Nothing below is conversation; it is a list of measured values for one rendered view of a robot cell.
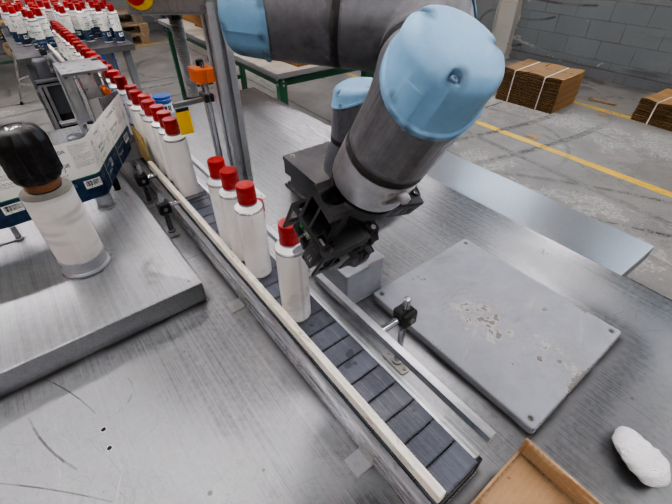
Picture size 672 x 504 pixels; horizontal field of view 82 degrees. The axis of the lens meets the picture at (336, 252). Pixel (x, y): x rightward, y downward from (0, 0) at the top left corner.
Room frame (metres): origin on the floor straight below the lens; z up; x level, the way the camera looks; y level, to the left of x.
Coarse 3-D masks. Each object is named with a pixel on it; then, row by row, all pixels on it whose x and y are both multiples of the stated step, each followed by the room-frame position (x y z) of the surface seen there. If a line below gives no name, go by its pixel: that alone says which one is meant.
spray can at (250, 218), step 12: (240, 192) 0.57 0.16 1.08; (252, 192) 0.58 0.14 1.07; (240, 204) 0.57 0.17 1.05; (252, 204) 0.58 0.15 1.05; (240, 216) 0.56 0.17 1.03; (252, 216) 0.56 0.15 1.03; (264, 216) 0.59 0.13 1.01; (240, 228) 0.57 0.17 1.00; (252, 228) 0.56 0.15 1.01; (264, 228) 0.58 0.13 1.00; (252, 240) 0.56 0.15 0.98; (264, 240) 0.58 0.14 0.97; (252, 252) 0.56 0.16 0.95; (264, 252) 0.57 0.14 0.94; (252, 264) 0.56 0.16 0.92; (264, 264) 0.57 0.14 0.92; (264, 276) 0.57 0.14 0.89
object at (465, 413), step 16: (192, 160) 0.93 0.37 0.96; (208, 176) 0.85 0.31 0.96; (336, 288) 0.46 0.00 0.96; (352, 304) 0.42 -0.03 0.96; (368, 320) 0.39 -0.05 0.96; (384, 336) 0.36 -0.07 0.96; (400, 352) 0.33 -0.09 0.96; (416, 368) 0.30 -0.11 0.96; (432, 384) 0.28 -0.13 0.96; (448, 400) 0.26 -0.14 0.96; (464, 416) 0.24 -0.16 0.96; (480, 432) 0.22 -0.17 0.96
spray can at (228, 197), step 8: (224, 168) 0.65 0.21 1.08; (232, 168) 0.65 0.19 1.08; (224, 176) 0.62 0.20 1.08; (232, 176) 0.63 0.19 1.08; (224, 184) 0.63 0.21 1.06; (232, 184) 0.63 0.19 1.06; (224, 192) 0.62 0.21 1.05; (232, 192) 0.62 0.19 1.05; (224, 200) 0.62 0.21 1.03; (232, 200) 0.62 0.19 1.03; (224, 208) 0.62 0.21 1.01; (232, 208) 0.61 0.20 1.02; (224, 216) 0.63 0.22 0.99; (232, 216) 0.61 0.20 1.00; (232, 224) 0.62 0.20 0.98; (232, 232) 0.62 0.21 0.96; (232, 240) 0.62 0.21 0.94; (240, 240) 0.62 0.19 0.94; (232, 248) 0.62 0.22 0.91; (240, 248) 0.61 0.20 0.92; (240, 256) 0.61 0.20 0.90
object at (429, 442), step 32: (224, 256) 0.64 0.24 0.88; (320, 320) 0.46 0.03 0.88; (352, 352) 0.39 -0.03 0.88; (352, 384) 0.33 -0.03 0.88; (384, 384) 0.33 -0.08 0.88; (384, 416) 0.28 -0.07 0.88; (416, 416) 0.28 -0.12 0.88; (416, 448) 0.23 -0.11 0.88; (448, 448) 0.23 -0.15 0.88; (416, 480) 0.19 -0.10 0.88; (448, 480) 0.19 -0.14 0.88
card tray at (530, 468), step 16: (528, 448) 0.24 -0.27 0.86; (512, 464) 0.23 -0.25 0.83; (528, 464) 0.23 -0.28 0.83; (544, 464) 0.22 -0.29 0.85; (496, 480) 0.21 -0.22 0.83; (512, 480) 0.21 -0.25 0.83; (528, 480) 0.21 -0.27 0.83; (544, 480) 0.21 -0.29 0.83; (560, 480) 0.20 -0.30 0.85; (480, 496) 0.19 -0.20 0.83; (496, 496) 0.19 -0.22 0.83; (512, 496) 0.19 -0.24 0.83; (528, 496) 0.19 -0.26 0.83; (544, 496) 0.19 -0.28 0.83; (560, 496) 0.19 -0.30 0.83; (576, 496) 0.19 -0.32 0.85; (592, 496) 0.18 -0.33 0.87
